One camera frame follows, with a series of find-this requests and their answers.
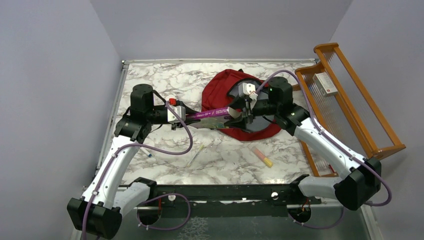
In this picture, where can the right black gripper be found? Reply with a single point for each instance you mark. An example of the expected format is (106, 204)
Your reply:
(240, 123)

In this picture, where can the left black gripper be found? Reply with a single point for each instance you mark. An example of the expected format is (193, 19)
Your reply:
(188, 110)

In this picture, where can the purple green paperback book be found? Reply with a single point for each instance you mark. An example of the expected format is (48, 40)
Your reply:
(212, 119)

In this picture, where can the red backpack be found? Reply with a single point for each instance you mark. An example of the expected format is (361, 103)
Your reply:
(216, 94)

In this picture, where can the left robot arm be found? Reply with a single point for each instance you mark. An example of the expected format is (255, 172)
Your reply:
(101, 208)

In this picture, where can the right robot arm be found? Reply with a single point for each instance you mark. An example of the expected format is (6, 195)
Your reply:
(359, 178)

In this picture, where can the blue capped pen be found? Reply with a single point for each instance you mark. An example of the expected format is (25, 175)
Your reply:
(146, 152)

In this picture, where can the white red small box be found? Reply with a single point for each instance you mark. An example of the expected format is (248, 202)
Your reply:
(325, 85)

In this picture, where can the orange wooden rack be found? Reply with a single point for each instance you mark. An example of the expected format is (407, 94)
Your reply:
(351, 115)

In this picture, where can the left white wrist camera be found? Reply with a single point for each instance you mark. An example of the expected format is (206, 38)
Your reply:
(176, 113)

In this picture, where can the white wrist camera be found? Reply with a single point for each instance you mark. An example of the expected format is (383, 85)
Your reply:
(176, 113)
(247, 91)

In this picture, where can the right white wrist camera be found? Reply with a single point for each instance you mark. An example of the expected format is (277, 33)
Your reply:
(247, 91)

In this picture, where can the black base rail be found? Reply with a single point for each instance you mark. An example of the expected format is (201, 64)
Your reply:
(153, 200)

